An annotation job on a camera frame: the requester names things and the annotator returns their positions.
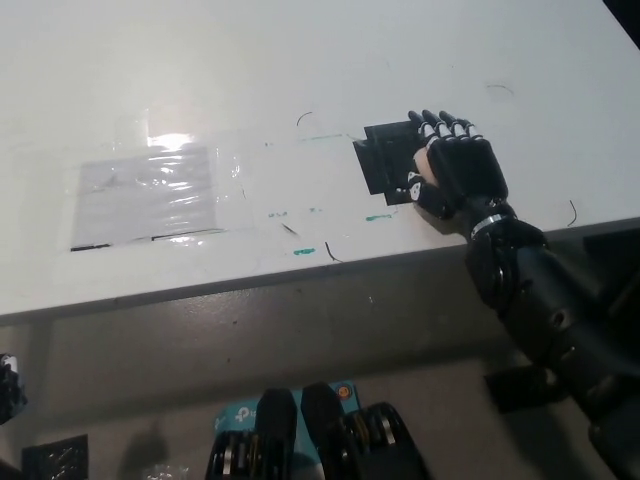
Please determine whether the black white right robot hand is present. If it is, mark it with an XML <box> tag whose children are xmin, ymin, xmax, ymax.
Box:
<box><xmin>394</xmin><ymin>108</ymin><xmax>517</xmax><ymax>230</ymax></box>

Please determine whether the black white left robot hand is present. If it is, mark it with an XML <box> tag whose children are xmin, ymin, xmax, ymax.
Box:
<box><xmin>0</xmin><ymin>352</ymin><xmax>29</xmax><ymax>426</ymax></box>

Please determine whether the pink dumpling plush toy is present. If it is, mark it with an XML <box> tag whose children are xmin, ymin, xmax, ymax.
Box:
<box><xmin>412</xmin><ymin>146</ymin><xmax>434</xmax><ymax>184</ymax></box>

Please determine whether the black tape mask patch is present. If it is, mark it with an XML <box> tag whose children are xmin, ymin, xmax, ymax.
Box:
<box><xmin>352</xmin><ymin>119</ymin><xmax>427</xmax><ymax>207</ymax></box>

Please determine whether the black tape floor patch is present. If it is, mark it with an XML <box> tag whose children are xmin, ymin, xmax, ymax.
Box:
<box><xmin>21</xmin><ymin>433</ymin><xmax>90</xmax><ymax>480</ymax></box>
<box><xmin>483</xmin><ymin>366</ymin><xmax>569</xmax><ymax>414</ymax></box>

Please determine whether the teal router box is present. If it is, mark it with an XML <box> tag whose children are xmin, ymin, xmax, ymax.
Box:
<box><xmin>212</xmin><ymin>380</ymin><xmax>360</xmax><ymax>480</ymax></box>

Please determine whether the clear plastic sheet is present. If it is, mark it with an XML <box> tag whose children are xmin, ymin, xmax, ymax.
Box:
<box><xmin>69</xmin><ymin>144</ymin><xmax>226</xmax><ymax>253</ymax></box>

